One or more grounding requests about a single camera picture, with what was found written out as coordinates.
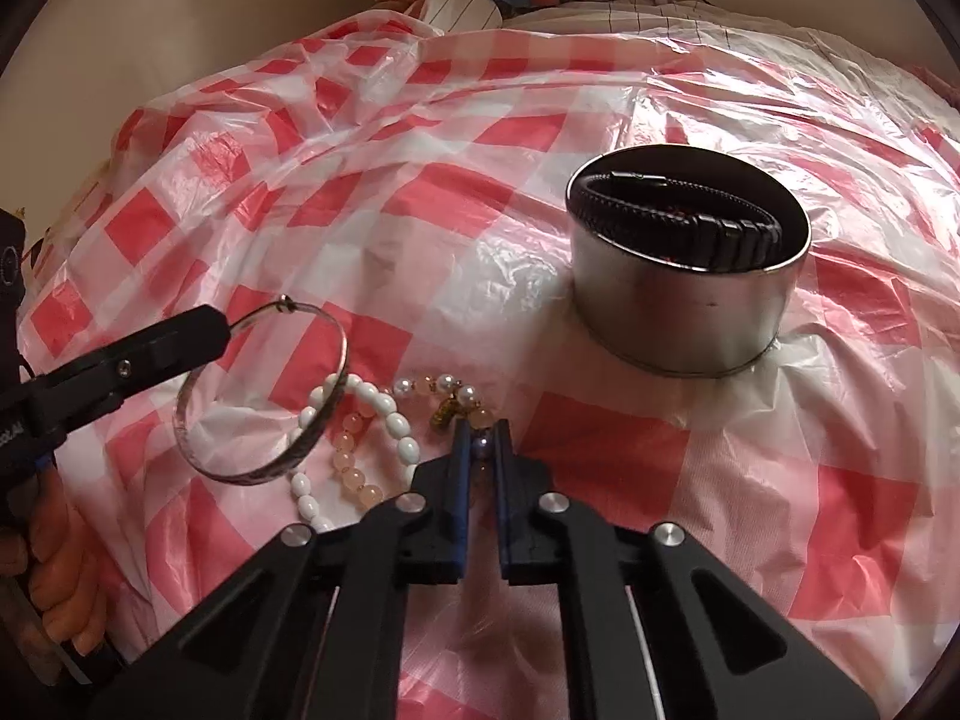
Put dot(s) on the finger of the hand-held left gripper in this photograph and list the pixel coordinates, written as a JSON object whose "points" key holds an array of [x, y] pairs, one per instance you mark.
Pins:
{"points": [[135, 360]]}

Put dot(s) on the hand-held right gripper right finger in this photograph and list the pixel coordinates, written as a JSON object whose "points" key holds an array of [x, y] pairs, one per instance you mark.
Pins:
{"points": [[506, 495]]}

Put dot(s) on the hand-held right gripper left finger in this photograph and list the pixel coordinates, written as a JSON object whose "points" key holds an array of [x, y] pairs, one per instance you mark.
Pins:
{"points": [[463, 480]]}

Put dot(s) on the silver bangle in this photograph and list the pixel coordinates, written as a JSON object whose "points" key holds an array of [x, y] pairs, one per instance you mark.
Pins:
{"points": [[182, 420]]}

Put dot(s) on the round metal tin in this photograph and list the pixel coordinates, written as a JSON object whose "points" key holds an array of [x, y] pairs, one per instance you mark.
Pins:
{"points": [[675, 315]]}

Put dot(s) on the person's left hand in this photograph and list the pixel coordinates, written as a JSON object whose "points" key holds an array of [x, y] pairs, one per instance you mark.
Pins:
{"points": [[67, 585]]}

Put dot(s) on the red white checkered plastic sheet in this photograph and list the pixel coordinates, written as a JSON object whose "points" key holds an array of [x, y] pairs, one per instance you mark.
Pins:
{"points": [[525, 255]]}

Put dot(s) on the white striped bedding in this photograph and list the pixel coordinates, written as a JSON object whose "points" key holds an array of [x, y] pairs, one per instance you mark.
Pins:
{"points": [[465, 4]]}

